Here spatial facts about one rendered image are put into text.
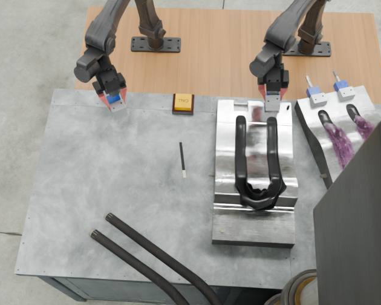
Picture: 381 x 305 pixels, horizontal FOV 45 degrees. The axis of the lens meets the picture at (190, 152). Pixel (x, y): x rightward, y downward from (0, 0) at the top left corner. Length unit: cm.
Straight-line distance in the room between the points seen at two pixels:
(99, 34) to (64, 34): 165
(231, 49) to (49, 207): 92
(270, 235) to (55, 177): 76
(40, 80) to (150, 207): 153
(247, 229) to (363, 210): 114
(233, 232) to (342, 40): 95
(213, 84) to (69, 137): 58
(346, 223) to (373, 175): 7
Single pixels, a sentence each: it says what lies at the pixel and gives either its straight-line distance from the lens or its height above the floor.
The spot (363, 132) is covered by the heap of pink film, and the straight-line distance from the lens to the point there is 166.
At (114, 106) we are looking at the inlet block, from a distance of 157.
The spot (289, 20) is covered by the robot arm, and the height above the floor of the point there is 122.
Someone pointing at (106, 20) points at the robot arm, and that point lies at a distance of 145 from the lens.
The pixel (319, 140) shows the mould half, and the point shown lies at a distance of 162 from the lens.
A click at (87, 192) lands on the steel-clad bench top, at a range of 162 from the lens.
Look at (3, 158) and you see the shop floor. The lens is 271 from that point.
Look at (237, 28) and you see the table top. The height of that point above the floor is 80.
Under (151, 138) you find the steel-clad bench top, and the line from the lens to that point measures 167.
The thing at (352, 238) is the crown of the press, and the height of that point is 193.
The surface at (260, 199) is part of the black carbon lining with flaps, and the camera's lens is 151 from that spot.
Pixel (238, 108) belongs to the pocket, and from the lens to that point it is 166.
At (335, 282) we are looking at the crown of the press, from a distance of 44.
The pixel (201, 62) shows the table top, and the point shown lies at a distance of 185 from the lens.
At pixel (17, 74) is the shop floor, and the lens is 298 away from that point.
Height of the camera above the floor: 228
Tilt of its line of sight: 65 degrees down
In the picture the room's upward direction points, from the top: straight up
